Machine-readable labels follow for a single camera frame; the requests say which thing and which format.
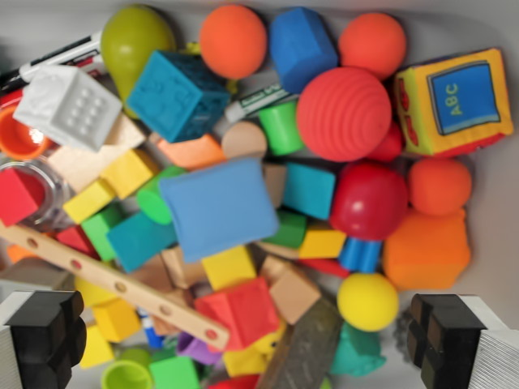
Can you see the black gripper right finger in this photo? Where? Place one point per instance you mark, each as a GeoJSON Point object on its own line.
{"type": "Point", "coordinates": [446, 340]}

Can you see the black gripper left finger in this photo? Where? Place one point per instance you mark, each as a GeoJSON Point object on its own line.
{"type": "Point", "coordinates": [44, 336]}

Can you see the dark grey foam block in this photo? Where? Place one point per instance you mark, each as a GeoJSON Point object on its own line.
{"type": "Point", "coordinates": [302, 348]}

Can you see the light grey plastic bin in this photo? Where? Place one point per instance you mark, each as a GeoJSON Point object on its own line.
{"type": "Point", "coordinates": [494, 202]}

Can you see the yellow wooden block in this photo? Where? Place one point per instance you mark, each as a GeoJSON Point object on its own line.
{"type": "Point", "coordinates": [95, 348]}
{"type": "Point", "coordinates": [322, 245]}
{"type": "Point", "coordinates": [117, 320]}
{"type": "Point", "coordinates": [89, 200]}
{"type": "Point", "coordinates": [91, 291]}

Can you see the wooden stick with holes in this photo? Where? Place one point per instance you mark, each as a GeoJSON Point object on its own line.
{"type": "Point", "coordinates": [101, 275]}

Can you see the yellow ball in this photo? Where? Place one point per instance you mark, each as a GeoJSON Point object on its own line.
{"type": "Point", "coordinates": [367, 302]}

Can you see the teal rubber animal toy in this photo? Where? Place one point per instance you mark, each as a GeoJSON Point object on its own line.
{"type": "Point", "coordinates": [357, 350]}

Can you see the lime green plastic cup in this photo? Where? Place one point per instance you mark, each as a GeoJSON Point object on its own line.
{"type": "Point", "coordinates": [127, 373]}

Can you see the large orange foam block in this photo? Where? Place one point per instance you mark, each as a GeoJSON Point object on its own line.
{"type": "Point", "coordinates": [427, 251]}

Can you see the red wooden block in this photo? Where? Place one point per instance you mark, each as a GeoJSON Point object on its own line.
{"type": "Point", "coordinates": [77, 241]}

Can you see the blue and white pen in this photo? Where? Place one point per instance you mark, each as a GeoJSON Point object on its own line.
{"type": "Point", "coordinates": [152, 334]}

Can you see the green wooden block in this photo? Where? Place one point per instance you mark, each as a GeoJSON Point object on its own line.
{"type": "Point", "coordinates": [99, 233]}
{"type": "Point", "coordinates": [290, 229]}

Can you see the green foam cube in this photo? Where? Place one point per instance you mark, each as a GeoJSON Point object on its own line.
{"type": "Point", "coordinates": [174, 373]}

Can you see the flat red wooden piece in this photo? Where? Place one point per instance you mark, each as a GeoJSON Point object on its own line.
{"type": "Point", "coordinates": [324, 267]}

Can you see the red foam block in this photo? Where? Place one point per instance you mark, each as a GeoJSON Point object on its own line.
{"type": "Point", "coordinates": [20, 196]}

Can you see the clear plastic jar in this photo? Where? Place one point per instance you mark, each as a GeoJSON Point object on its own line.
{"type": "Point", "coordinates": [57, 190]}

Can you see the orange foam ball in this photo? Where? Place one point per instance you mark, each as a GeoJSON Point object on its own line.
{"type": "Point", "coordinates": [440, 186]}
{"type": "Point", "coordinates": [373, 42]}
{"type": "Point", "coordinates": [233, 40]}

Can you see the brown wooden block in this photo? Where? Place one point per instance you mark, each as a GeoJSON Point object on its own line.
{"type": "Point", "coordinates": [182, 265]}

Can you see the light wooden cube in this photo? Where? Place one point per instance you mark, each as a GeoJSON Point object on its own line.
{"type": "Point", "coordinates": [294, 296]}

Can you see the red and blue plastic toy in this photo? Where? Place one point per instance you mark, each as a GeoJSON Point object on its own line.
{"type": "Point", "coordinates": [367, 202]}

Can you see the green wooden cylinder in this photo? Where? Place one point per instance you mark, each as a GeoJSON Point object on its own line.
{"type": "Point", "coordinates": [281, 127]}
{"type": "Point", "coordinates": [154, 204]}

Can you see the large light wooden block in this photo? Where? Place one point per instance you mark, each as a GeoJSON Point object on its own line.
{"type": "Point", "coordinates": [81, 162]}

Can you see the yellow wooden cube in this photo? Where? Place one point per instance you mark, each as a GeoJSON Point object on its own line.
{"type": "Point", "coordinates": [129, 172]}

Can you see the red rubber cube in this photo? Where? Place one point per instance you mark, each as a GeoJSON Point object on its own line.
{"type": "Point", "coordinates": [239, 312]}

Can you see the red rounded toy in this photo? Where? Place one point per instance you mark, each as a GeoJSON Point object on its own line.
{"type": "Point", "coordinates": [235, 383]}

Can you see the yellow rubber toy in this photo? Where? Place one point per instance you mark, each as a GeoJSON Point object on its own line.
{"type": "Point", "coordinates": [247, 358]}

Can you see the orange plastic cup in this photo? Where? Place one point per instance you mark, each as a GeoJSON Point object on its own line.
{"type": "Point", "coordinates": [18, 138]}

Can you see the small red ball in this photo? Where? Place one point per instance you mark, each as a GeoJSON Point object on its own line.
{"type": "Point", "coordinates": [389, 144]}

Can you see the blue fabric cushion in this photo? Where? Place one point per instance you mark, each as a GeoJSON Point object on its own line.
{"type": "Point", "coordinates": [219, 208]}

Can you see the white rubber cube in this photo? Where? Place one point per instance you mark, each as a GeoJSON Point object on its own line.
{"type": "Point", "coordinates": [69, 107]}

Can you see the brown wooden piece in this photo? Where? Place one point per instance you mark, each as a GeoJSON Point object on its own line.
{"type": "Point", "coordinates": [275, 184]}

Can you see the ABC fabric cube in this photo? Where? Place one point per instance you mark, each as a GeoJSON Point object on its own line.
{"type": "Point", "coordinates": [458, 101]}

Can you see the red ribbed ball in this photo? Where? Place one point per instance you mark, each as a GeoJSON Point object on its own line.
{"type": "Point", "coordinates": [344, 113]}

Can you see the teal rubber cube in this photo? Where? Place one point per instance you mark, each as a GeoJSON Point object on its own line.
{"type": "Point", "coordinates": [178, 97]}

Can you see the round light wooden piece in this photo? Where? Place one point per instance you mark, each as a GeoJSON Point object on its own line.
{"type": "Point", "coordinates": [243, 139]}

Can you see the black and white marker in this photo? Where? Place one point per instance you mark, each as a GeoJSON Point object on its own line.
{"type": "Point", "coordinates": [61, 54]}

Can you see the green and white marker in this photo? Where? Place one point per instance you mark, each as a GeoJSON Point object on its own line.
{"type": "Point", "coordinates": [255, 99]}

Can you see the olive green plastic pear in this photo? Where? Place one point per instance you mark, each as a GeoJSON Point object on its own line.
{"type": "Point", "coordinates": [129, 40]}

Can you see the blue foam block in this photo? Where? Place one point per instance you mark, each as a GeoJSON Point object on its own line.
{"type": "Point", "coordinates": [302, 48]}

